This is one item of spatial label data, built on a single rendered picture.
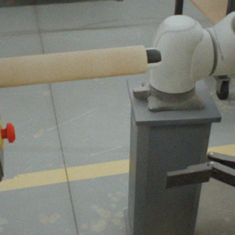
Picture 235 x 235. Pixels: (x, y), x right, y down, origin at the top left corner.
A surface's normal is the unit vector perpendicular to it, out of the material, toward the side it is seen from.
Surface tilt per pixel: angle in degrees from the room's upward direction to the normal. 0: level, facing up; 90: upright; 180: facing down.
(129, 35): 0
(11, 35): 0
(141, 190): 90
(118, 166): 0
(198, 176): 99
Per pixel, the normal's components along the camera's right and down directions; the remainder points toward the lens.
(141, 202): -0.64, 0.43
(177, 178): 0.22, 0.68
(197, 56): 0.33, 0.39
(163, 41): -0.66, 0.10
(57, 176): 0.01, -0.83
